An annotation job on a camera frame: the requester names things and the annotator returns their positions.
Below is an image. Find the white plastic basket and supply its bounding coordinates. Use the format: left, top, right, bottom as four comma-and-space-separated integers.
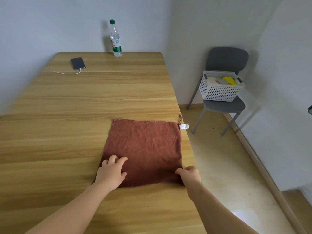
199, 70, 246, 103

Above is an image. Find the clear green-label water bottle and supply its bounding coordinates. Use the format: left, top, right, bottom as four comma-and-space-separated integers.
109, 19, 123, 57

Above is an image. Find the white charging cable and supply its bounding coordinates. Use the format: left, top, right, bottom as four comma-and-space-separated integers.
47, 69, 82, 75

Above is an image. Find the yellow cloth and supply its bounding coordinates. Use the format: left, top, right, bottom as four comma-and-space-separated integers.
221, 76, 238, 86

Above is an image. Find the person's left forearm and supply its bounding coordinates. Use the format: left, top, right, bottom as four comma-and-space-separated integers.
25, 182, 110, 234

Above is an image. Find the person's left hand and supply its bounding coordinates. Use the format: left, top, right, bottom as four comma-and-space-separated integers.
94, 155, 128, 192

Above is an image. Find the person's right forearm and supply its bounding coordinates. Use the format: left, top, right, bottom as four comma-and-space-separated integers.
191, 186, 259, 234

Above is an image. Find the grey chair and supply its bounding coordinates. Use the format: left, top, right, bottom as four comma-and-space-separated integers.
186, 46, 249, 136

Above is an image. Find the person's right hand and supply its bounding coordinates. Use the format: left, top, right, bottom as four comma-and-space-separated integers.
175, 165, 203, 202

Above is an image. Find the grey smartphone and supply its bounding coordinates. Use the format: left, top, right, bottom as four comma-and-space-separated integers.
71, 57, 86, 71

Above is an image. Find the wooden table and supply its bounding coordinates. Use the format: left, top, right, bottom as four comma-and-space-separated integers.
0, 52, 208, 234

